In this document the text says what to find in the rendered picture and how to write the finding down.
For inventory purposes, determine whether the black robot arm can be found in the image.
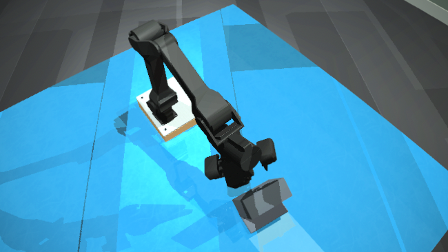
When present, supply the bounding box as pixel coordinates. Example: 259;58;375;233
128;20;262;189

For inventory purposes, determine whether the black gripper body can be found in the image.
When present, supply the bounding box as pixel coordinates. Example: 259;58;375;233
204;138;277;180

